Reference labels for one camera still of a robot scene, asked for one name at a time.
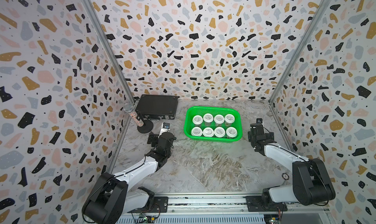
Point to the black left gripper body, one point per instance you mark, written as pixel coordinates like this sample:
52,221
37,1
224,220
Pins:
153,138

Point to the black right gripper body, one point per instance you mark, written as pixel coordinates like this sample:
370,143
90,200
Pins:
269,140

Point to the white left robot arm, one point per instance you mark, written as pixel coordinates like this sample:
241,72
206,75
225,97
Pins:
111,195

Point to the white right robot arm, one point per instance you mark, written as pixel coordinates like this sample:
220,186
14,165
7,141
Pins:
310,184

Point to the green plastic basket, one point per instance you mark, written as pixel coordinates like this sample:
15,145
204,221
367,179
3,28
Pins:
200,110

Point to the black microphone stand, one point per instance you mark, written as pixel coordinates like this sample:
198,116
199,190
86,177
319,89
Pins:
147,124

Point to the black ribbed hard case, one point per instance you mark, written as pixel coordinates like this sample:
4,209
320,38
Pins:
157,107

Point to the rhinestone silver microphone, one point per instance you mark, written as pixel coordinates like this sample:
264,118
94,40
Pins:
130,109

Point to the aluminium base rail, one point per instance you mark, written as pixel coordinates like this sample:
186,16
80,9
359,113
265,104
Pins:
226,208

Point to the aluminium corner post left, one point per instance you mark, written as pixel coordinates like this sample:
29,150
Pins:
103,39

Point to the aluminium corner post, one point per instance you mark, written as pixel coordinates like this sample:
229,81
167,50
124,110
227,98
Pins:
103,39
300,47

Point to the aluminium corner post right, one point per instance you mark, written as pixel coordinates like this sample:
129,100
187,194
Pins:
300,47

